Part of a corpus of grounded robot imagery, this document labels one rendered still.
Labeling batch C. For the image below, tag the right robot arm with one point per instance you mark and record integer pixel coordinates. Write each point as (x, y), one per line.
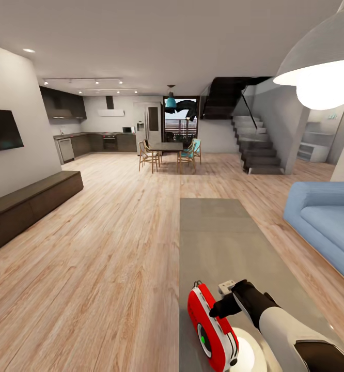
(297, 347)

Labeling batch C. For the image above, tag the fixed window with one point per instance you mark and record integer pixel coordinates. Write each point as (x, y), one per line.
(181, 122)

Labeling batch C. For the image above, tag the radio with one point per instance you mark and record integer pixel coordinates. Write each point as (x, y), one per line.
(216, 336)

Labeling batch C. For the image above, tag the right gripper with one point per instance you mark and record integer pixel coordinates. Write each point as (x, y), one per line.
(222, 308)

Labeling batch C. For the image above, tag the fridge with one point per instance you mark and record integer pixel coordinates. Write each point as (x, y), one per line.
(148, 122)

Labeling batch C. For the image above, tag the stairs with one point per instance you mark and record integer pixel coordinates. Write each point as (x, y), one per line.
(224, 100)

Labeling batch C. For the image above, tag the dishwasher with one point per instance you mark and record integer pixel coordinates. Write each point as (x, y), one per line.
(66, 149)

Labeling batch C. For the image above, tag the oven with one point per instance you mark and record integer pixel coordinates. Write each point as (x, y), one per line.
(110, 141)

